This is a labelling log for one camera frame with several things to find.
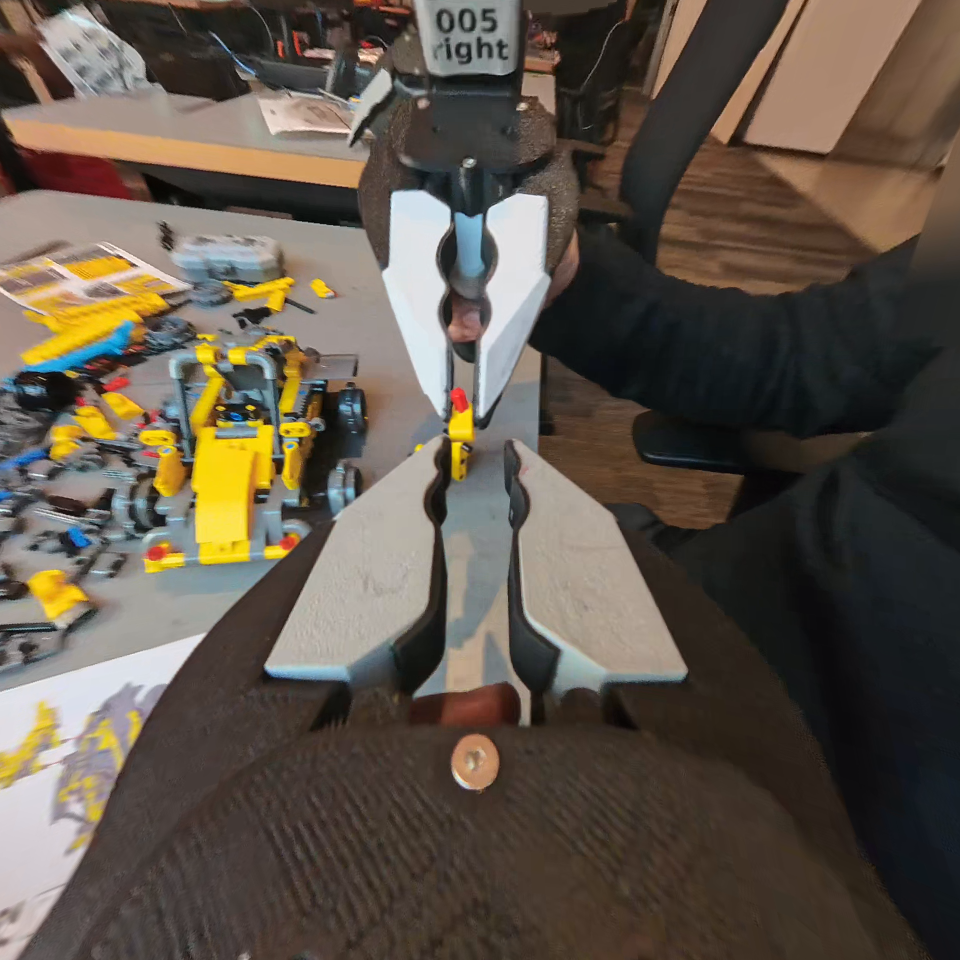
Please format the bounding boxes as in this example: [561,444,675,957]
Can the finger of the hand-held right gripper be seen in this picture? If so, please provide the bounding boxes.
[472,193,555,430]
[381,189,457,421]

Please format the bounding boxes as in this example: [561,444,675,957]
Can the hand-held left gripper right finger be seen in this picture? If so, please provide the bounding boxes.
[504,438,690,697]

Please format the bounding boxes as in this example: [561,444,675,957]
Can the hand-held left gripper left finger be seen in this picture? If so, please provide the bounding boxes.
[264,436,451,695]

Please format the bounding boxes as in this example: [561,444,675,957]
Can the yellow brick subassembly blue pins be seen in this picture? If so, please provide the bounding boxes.
[446,387,481,483]

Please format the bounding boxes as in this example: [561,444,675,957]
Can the person's right forearm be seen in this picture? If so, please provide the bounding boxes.
[528,225,939,440]

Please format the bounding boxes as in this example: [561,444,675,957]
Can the person's right hand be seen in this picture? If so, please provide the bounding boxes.
[448,227,584,345]

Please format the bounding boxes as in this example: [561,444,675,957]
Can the yellow beam assembly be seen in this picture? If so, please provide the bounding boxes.
[223,276,297,312]

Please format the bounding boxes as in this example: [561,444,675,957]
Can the white paper sheet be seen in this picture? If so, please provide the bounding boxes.
[256,93,354,136]

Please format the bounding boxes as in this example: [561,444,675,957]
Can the grey brick battery box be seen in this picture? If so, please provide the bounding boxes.
[168,232,288,285]

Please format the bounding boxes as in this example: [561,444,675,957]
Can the yellow toy brick car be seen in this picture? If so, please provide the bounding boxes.
[142,333,370,573]

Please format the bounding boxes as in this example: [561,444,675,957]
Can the black mesh office chair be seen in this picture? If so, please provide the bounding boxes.
[581,0,792,264]

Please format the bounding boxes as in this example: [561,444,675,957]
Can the person's dark clothed body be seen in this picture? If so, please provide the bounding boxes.
[652,240,960,960]

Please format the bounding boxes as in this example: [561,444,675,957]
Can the long grey table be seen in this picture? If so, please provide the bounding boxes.
[0,90,391,192]

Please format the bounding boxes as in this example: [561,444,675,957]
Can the cluster of yellow beams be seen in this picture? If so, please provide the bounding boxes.
[21,291,170,369]

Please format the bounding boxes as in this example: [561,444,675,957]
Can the pile of dark small bricks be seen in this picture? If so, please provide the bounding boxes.
[0,375,162,672]

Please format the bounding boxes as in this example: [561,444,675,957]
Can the yellow sticker sheet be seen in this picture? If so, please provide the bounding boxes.
[0,240,192,316]

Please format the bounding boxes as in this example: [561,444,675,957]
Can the blue brick panel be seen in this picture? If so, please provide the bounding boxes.
[11,321,147,380]

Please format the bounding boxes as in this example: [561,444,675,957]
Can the brick instruction booklet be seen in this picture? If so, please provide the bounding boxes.
[0,633,207,960]

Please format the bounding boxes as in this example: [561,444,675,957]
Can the white cabinet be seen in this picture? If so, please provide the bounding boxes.
[652,0,960,155]

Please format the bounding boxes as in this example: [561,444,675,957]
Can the red black printed bag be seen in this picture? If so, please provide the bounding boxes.
[0,146,151,200]

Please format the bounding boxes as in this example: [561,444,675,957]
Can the loose dark tyre wheel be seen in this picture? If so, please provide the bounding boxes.
[13,369,78,412]

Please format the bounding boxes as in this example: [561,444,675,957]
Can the printed paper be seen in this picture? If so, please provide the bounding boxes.
[37,15,147,99]

